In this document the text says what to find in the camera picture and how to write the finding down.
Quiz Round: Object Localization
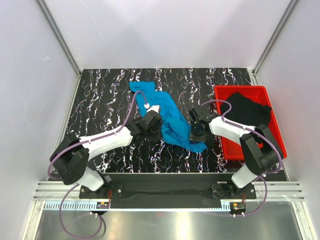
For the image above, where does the blue t-shirt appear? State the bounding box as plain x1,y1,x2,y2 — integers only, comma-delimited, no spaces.
129,81,207,153

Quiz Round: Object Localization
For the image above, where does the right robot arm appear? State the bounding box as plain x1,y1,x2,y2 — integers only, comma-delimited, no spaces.
188,106,284,199

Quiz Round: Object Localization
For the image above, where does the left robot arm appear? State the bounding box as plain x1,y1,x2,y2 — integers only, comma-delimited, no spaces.
50,108,162,198

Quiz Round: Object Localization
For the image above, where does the red plastic bin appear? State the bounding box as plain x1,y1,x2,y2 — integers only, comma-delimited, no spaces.
213,85,288,161

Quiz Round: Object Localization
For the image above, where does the black t-shirt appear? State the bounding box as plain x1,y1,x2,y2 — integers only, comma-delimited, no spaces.
217,91,275,131

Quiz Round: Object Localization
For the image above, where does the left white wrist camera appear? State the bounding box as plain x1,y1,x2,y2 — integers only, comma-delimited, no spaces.
144,103,161,114

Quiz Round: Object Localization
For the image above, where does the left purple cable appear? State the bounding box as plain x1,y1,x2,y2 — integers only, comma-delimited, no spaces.
47,90,151,238

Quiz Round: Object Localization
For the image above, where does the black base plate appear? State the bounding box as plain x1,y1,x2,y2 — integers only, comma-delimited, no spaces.
79,173,258,211

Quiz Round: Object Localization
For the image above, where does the aluminium rail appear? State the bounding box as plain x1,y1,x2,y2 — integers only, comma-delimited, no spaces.
33,181,305,212

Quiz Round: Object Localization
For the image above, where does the right aluminium frame post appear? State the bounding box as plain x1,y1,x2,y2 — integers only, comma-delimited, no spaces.
252,0,300,77

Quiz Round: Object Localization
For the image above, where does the aluminium frame post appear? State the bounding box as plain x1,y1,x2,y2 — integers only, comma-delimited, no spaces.
36,0,83,78
252,0,300,77

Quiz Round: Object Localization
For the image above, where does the left aluminium frame post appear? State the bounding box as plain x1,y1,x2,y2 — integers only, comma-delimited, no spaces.
36,0,83,78

